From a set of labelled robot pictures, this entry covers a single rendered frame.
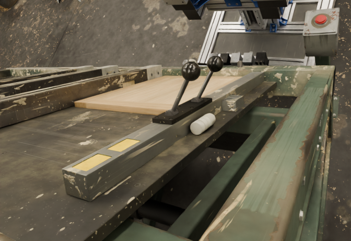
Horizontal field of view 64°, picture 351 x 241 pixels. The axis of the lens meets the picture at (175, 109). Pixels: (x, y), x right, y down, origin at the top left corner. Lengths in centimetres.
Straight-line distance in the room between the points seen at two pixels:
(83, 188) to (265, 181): 24
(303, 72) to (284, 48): 90
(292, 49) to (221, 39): 54
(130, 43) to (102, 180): 270
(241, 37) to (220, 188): 179
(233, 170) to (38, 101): 62
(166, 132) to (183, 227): 19
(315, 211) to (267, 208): 89
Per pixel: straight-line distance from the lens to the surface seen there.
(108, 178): 43
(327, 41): 128
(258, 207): 29
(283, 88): 121
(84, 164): 43
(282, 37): 213
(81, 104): 97
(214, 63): 64
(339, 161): 200
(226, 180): 54
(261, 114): 89
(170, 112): 58
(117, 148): 47
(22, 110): 92
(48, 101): 96
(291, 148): 42
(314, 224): 117
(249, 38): 219
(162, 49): 278
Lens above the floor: 196
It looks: 55 degrees down
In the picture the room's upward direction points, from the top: 52 degrees counter-clockwise
